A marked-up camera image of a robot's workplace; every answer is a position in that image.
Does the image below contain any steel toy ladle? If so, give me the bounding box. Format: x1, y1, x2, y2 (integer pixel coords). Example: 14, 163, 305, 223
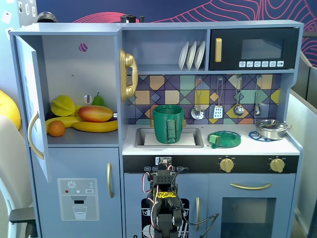
233, 75, 245, 117

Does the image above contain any yellow toy banana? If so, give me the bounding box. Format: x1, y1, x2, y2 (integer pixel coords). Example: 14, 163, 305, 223
71, 119, 119, 133
45, 116, 84, 134

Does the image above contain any gold microwave handle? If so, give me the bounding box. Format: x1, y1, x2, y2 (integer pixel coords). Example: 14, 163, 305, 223
214, 38, 223, 63

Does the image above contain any grey toy sink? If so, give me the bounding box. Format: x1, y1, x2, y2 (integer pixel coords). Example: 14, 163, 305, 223
134, 127, 205, 149

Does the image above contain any grey office chair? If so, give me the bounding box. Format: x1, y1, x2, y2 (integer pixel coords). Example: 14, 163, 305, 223
0, 115, 37, 238

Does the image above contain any green ribbed cup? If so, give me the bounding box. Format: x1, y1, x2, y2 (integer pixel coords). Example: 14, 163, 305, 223
152, 105, 185, 144

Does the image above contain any gold oven door handle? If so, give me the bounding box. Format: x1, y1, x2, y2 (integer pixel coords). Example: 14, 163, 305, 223
230, 182, 272, 191

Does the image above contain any gold fridge door handle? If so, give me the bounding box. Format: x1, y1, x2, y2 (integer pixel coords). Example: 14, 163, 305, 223
106, 162, 114, 199

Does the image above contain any slotted toy spatula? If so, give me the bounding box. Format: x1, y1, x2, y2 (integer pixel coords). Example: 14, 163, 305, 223
213, 76, 224, 119

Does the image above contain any green ribbed disc lid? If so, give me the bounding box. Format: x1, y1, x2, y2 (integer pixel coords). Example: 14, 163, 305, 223
207, 130, 242, 149

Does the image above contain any red-yellow toy mango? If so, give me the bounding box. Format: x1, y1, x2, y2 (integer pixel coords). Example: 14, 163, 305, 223
78, 105, 114, 123

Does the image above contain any black toy microwave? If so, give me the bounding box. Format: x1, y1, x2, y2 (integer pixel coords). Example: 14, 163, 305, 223
209, 27, 300, 71

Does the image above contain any orange toy tangerine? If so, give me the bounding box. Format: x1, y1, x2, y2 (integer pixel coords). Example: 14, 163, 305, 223
48, 120, 66, 137

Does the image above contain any yellow-green toy starfruit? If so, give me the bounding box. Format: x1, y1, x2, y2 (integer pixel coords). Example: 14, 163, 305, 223
51, 95, 76, 117

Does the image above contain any steel toy skimmer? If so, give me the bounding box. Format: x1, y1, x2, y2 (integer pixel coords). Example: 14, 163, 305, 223
191, 76, 206, 120

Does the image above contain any gold dishwasher door handle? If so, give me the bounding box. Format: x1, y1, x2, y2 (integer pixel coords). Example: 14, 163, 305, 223
195, 197, 201, 225

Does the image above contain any blue burner trivet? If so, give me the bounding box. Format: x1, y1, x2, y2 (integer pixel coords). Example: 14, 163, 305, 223
248, 130, 279, 142

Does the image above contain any green toy pear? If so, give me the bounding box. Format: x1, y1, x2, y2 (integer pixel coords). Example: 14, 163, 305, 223
91, 92, 105, 107

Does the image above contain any gold stove knob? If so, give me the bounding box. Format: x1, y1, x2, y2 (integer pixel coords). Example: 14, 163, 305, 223
269, 158, 285, 174
219, 158, 235, 174

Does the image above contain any gold cabinet door handle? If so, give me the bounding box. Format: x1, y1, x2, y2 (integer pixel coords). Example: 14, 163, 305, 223
27, 111, 45, 160

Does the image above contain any white toy plate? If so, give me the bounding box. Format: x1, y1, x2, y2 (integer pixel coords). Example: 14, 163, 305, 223
178, 41, 190, 71
186, 41, 198, 71
194, 41, 206, 71

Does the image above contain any yellow bean bag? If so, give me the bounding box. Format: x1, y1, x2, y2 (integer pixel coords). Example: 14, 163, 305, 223
0, 89, 22, 129

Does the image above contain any steel toy pot with lid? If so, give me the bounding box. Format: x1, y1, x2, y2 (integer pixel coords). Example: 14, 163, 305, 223
253, 118, 292, 141

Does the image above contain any gold toy telephone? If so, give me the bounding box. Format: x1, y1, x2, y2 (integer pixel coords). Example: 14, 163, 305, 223
118, 49, 139, 102

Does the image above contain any steel toy spoon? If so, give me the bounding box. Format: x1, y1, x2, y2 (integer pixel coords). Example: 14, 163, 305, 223
254, 75, 263, 117

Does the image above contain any grey desk divider panel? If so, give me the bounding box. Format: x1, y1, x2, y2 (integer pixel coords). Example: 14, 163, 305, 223
288, 88, 317, 231

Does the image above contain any round silver dome object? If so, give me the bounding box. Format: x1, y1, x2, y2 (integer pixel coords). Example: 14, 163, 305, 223
37, 11, 58, 23

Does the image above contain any blue cabinet door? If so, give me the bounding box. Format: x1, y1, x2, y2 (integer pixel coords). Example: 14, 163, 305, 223
14, 35, 49, 183

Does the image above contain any black cable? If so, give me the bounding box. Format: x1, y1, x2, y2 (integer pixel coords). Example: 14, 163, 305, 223
183, 213, 220, 238

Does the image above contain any blue wooden toy kitchen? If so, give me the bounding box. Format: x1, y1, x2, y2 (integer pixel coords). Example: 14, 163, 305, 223
8, 19, 305, 238

